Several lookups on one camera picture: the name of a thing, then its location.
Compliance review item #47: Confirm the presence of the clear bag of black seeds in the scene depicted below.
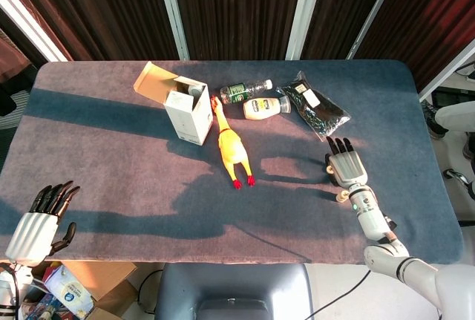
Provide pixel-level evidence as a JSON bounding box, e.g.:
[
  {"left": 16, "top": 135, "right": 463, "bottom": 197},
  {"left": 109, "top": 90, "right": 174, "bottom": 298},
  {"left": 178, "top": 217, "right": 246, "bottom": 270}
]
[{"left": 276, "top": 70, "right": 352, "bottom": 143}]

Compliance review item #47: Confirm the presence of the black floor object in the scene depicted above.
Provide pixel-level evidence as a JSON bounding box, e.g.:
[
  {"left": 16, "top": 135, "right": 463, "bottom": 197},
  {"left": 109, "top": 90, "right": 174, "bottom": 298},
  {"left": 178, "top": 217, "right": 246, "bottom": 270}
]
[{"left": 432, "top": 88, "right": 475, "bottom": 108}]

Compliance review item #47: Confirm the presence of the yellow rubber chicken toy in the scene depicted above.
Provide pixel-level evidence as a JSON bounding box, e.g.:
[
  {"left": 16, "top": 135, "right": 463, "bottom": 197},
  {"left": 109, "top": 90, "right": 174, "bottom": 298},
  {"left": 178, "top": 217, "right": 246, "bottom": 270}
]
[{"left": 209, "top": 95, "right": 257, "bottom": 190}]

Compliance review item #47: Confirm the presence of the grey black sneaker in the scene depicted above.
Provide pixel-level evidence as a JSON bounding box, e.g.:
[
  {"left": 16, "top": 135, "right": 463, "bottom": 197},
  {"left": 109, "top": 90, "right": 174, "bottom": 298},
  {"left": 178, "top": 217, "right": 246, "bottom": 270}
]
[{"left": 421, "top": 102, "right": 448, "bottom": 140}]

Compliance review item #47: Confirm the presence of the reddish brown curtain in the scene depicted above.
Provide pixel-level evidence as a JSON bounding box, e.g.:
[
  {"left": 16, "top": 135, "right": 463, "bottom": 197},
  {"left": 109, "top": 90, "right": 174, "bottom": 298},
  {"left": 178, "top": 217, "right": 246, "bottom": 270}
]
[{"left": 0, "top": 30, "right": 33, "bottom": 83}]

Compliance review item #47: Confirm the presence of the white mayonnaise squeeze bottle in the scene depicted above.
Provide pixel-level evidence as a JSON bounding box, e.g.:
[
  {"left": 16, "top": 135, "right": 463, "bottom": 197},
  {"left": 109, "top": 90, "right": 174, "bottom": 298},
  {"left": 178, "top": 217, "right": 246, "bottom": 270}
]
[{"left": 242, "top": 96, "right": 292, "bottom": 120}]

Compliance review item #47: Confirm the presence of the large brown cardboard box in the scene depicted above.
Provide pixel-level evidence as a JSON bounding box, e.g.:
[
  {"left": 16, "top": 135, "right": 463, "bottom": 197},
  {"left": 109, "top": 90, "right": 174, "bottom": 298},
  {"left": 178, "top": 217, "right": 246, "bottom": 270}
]
[{"left": 61, "top": 260, "right": 140, "bottom": 302}]

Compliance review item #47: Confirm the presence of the white partition post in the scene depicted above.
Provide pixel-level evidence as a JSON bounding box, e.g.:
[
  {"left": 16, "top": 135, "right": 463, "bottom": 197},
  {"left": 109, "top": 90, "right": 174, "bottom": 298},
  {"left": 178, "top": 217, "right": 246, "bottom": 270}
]
[{"left": 0, "top": 0, "right": 70, "bottom": 63}]

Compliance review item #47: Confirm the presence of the black chrome chair base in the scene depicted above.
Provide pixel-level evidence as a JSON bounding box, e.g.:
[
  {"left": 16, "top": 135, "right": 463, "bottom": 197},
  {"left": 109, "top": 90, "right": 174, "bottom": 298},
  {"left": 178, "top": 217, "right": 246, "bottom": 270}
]
[{"left": 443, "top": 167, "right": 475, "bottom": 202}]

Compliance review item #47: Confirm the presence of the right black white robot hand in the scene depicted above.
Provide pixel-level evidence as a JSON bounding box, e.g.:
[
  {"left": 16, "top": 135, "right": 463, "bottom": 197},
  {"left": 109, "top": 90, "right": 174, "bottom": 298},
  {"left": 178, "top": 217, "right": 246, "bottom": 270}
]
[{"left": 324, "top": 136, "right": 370, "bottom": 191}]

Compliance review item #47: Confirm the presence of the black fabric object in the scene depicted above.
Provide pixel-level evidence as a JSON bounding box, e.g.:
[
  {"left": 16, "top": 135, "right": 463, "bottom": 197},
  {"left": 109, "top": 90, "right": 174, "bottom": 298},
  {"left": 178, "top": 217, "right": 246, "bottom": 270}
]
[{"left": 0, "top": 71, "right": 34, "bottom": 117}]

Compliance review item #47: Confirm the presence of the grey plastic chair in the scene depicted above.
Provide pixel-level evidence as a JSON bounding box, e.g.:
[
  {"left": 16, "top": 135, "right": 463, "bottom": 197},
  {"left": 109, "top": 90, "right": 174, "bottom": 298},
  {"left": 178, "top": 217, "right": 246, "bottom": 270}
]
[{"left": 154, "top": 262, "right": 315, "bottom": 320}]

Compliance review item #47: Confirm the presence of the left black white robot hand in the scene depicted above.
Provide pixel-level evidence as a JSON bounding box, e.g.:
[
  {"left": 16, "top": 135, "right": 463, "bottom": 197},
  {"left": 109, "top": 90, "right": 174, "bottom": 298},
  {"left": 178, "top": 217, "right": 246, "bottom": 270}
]
[{"left": 4, "top": 180, "right": 81, "bottom": 267}]

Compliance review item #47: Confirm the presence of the open white cardboard box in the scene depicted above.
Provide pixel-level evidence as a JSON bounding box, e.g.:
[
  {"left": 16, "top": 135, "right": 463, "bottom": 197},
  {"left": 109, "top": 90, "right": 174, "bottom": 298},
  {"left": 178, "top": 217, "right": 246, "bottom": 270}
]
[{"left": 133, "top": 60, "right": 214, "bottom": 146}]

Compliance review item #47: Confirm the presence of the small brown cardboard box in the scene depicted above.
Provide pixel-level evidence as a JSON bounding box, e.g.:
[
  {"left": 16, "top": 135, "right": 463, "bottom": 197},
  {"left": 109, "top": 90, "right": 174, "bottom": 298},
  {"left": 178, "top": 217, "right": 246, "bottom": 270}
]
[{"left": 85, "top": 307, "right": 125, "bottom": 320}]

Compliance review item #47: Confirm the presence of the blue white printed carton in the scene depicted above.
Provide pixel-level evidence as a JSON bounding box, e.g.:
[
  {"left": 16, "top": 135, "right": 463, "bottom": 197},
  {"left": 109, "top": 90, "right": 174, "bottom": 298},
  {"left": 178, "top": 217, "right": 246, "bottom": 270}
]
[{"left": 42, "top": 264, "right": 96, "bottom": 317}]

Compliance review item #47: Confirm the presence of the dark brown partition panel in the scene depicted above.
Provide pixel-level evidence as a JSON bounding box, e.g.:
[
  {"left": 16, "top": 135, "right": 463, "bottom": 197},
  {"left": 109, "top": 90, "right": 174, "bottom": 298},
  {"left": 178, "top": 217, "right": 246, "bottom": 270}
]
[
  {"left": 354, "top": 0, "right": 475, "bottom": 91},
  {"left": 301, "top": 0, "right": 396, "bottom": 60},
  {"left": 0, "top": 0, "right": 179, "bottom": 62},
  {"left": 168, "top": 0, "right": 309, "bottom": 61}
]

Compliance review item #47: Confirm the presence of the blue grey table cloth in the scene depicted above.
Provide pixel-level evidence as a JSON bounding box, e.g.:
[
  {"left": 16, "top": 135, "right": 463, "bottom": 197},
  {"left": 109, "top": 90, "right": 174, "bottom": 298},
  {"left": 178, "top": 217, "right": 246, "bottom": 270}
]
[{"left": 0, "top": 59, "right": 465, "bottom": 266}]

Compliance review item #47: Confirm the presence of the clear bottle with green label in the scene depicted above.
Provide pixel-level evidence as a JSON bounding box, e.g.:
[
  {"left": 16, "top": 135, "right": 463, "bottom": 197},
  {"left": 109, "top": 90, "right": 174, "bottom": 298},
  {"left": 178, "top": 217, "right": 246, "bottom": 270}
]
[{"left": 220, "top": 79, "right": 274, "bottom": 106}]

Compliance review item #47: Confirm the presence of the blue printed package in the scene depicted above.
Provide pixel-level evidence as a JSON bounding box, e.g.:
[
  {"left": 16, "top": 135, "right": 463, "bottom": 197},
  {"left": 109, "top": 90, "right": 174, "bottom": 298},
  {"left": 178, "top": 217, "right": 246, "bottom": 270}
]
[{"left": 25, "top": 292, "right": 64, "bottom": 320}]

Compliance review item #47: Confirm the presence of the grey aluminium partition post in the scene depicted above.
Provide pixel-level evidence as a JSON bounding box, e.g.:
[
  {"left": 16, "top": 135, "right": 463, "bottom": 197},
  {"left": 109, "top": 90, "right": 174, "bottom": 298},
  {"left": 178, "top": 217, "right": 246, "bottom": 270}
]
[
  {"left": 419, "top": 37, "right": 475, "bottom": 102},
  {"left": 154, "top": 0, "right": 191, "bottom": 61},
  {"left": 347, "top": 0, "right": 405, "bottom": 60},
  {"left": 285, "top": 0, "right": 327, "bottom": 61}
]

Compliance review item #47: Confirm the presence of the light grey trouser leg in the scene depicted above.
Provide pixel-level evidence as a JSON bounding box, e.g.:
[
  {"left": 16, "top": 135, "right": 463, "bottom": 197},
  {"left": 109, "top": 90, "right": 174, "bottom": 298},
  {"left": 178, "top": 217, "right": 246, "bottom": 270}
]
[{"left": 434, "top": 100, "right": 475, "bottom": 131}]

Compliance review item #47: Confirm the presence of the black cable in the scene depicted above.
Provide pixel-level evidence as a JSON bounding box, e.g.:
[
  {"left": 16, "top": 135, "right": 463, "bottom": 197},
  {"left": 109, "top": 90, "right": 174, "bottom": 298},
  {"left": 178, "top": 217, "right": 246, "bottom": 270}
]
[{"left": 140, "top": 268, "right": 165, "bottom": 314}]

